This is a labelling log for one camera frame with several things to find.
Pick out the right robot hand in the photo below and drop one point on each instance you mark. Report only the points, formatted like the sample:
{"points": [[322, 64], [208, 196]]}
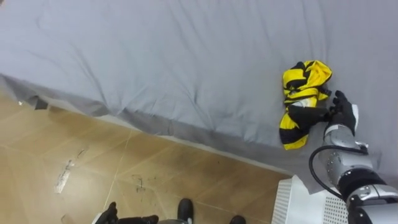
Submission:
{"points": [[343, 115]]}

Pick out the grey bed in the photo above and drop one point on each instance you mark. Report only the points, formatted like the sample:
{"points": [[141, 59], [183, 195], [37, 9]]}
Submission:
{"points": [[155, 62]]}

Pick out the white laundry basket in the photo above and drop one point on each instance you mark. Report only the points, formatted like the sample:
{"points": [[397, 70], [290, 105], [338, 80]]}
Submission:
{"points": [[298, 205]]}

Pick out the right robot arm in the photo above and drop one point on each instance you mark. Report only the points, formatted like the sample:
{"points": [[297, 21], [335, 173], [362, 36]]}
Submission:
{"points": [[348, 161]]}

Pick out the yellow black striped garment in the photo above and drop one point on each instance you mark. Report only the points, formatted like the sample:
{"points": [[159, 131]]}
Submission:
{"points": [[306, 77]]}

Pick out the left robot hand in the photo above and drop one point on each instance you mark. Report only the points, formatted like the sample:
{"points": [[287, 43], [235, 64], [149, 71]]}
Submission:
{"points": [[107, 215]]}

